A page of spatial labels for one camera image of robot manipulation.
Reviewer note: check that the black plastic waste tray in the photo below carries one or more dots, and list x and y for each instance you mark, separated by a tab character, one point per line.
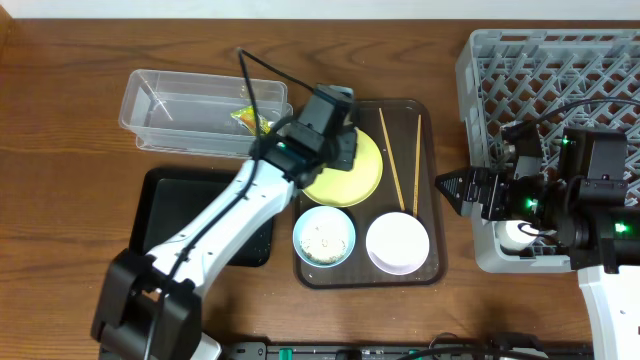
171	197

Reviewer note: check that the yellow round plate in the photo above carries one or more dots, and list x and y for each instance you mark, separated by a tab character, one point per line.
338	188

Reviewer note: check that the light blue bowl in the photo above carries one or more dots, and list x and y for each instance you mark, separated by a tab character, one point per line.
323	215

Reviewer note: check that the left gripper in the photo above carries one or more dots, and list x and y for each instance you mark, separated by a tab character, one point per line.
347	151

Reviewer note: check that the clear plastic waste bin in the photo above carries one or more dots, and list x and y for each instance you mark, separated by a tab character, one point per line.
186	113

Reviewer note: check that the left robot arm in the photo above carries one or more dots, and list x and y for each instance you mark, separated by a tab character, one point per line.
150	305

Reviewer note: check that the wooden chopstick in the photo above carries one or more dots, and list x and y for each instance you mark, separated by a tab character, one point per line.
415	208
392	161

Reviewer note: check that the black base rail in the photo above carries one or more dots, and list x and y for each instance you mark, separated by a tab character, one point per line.
263	351

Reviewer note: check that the pink bowl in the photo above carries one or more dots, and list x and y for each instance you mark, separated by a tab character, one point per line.
397	243

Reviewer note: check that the green snack wrapper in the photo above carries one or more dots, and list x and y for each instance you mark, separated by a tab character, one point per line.
247	118

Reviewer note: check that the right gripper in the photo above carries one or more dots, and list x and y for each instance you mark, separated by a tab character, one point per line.
480	180

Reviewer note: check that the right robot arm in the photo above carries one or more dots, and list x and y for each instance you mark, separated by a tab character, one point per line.
586	210

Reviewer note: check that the brown serving tray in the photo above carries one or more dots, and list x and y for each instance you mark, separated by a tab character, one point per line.
358	271

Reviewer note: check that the grey plastic dishwasher rack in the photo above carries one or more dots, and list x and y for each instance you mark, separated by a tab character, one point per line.
552	79

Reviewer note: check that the white cup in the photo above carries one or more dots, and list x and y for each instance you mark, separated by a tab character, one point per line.
515	235

